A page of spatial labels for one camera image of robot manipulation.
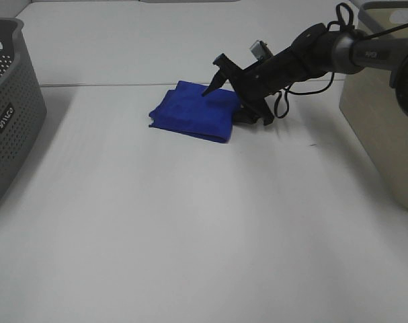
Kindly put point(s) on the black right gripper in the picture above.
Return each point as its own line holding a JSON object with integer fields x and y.
{"x": 258, "y": 81}

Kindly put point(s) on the blue towel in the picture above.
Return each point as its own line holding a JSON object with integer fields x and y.
{"x": 186, "y": 111}

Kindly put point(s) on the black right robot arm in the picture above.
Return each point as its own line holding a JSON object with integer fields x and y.
{"x": 314, "y": 53}

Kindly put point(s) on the beige plastic bin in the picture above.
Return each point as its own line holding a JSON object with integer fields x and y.
{"x": 370, "y": 105}

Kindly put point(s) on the grey perforated plastic basket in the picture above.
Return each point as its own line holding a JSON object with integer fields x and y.
{"x": 22, "y": 106}

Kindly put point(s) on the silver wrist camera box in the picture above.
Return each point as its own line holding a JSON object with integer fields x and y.
{"x": 260, "y": 50}

